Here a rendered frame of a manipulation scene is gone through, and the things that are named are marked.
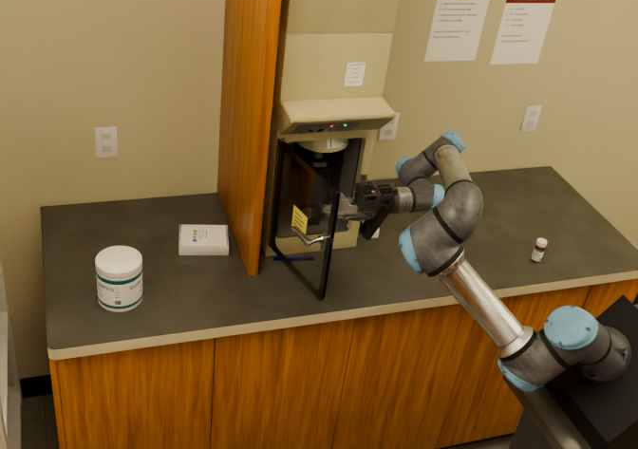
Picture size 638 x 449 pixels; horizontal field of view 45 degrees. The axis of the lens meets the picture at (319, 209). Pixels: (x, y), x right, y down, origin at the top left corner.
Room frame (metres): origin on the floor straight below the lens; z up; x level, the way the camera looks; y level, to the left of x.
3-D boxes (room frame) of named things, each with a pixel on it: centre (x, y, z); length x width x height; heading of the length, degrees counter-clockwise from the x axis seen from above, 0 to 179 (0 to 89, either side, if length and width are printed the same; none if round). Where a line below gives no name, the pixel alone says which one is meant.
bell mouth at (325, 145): (2.15, 0.02, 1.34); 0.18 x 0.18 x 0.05
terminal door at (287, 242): (1.86, 0.05, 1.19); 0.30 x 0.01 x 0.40; 38
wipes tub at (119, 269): (1.70, 0.55, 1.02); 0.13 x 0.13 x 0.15
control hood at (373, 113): (2.00, -0.02, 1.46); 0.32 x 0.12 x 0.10; 112
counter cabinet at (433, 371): (2.18, -0.13, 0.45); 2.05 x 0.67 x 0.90; 112
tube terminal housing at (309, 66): (2.17, 0.05, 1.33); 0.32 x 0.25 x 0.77; 112
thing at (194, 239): (2.01, 0.36, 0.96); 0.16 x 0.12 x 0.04; 102
